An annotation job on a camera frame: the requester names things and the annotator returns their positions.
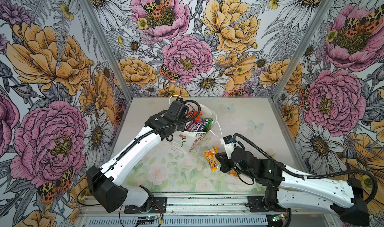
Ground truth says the small orange yellow snack packet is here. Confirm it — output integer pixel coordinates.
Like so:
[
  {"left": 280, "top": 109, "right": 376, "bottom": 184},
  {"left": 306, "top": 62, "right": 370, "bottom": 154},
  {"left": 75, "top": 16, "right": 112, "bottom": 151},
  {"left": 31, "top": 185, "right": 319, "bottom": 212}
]
[{"left": 203, "top": 147, "right": 220, "bottom": 172}]

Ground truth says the white paper gift bag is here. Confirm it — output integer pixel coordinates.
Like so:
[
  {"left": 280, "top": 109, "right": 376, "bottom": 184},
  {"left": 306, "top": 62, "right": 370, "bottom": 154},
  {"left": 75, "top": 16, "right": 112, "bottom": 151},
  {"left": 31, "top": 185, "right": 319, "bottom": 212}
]
[{"left": 172, "top": 104, "right": 223, "bottom": 154}]

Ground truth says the green Fox's lemon candy bag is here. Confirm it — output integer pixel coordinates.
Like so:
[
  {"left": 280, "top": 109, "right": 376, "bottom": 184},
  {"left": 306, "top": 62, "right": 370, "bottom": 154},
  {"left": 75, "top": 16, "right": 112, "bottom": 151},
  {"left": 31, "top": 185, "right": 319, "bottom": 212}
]
[{"left": 203, "top": 118, "right": 214, "bottom": 132}]

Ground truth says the small orange candy packet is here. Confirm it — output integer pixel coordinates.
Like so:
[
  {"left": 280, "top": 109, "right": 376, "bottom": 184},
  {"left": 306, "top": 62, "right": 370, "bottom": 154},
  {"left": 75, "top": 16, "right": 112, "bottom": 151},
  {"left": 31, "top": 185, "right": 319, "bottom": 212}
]
[{"left": 227, "top": 170, "right": 238, "bottom": 178}]

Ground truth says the small red snack packet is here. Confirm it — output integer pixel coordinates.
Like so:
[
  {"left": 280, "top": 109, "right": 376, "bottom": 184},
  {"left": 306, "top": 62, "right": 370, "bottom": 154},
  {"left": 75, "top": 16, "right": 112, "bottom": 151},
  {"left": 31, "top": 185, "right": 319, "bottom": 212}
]
[{"left": 193, "top": 112, "right": 203, "bottom": 123}]

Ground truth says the purple Fox's berries candy bag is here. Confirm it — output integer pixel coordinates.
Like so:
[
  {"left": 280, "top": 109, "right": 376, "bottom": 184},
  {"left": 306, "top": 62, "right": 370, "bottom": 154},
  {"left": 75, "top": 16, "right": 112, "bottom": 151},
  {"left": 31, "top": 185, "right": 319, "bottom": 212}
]
[{"left": 187, "top": 119, "right": 208, "bottom": 132}]

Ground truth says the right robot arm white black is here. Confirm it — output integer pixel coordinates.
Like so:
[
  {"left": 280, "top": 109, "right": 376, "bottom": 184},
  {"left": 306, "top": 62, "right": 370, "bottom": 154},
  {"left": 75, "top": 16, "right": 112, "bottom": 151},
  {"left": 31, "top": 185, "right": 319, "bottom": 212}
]
[{"left": 215, "top": 134, "right": 378, "bottom": 227}]

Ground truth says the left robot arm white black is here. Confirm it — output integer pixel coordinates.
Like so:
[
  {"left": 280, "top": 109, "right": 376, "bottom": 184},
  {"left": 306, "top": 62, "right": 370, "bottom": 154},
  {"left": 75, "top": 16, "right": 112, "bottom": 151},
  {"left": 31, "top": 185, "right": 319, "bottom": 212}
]
[{"left": 87, "top": 97, "right": 201, "bottom": 213}]

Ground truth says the floral table mat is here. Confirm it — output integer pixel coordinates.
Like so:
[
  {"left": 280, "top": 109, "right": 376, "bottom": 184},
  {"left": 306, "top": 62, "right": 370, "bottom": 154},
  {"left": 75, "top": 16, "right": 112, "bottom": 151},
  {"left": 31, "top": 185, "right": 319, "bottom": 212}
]
[{"left": 123, "top": 131, "right": 306, "bottom": 193}]

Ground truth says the green circuit board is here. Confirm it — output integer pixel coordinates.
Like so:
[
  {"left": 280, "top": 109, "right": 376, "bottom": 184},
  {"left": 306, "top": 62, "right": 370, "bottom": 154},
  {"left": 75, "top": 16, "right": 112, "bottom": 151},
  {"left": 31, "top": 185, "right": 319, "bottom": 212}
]
[{"left": 271, "top": 214, "right": 286, "bottom": 222}]

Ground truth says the aluminium front rail frame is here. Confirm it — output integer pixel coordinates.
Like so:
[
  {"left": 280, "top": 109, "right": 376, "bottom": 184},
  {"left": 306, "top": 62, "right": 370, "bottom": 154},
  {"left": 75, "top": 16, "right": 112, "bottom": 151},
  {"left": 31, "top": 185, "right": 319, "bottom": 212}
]
[{"left": 80, "top": 192, "right": 329, "bottom": 217}]

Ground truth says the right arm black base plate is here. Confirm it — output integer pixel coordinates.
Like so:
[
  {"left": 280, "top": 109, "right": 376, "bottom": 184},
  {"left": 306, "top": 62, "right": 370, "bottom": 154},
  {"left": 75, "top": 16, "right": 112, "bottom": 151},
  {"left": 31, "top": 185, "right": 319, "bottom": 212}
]
[{"left": 246, "top": 196, "right": 288, "bottom": 213}]

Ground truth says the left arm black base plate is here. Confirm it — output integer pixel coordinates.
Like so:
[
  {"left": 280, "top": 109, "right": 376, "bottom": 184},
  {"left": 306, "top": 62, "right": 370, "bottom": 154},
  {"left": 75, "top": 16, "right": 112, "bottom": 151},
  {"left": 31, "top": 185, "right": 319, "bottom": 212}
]
[{"left": 124, "top": 197, "right": 168, "bottom": 214}]

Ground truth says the white slotted cable duct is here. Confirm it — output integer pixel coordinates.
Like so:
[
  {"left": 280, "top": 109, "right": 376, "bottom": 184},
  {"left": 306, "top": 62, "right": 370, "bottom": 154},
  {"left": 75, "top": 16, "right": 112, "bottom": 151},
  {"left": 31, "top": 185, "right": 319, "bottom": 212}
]
[{"left": 83, "top": 215, "right": 268, "bottom": 227}]

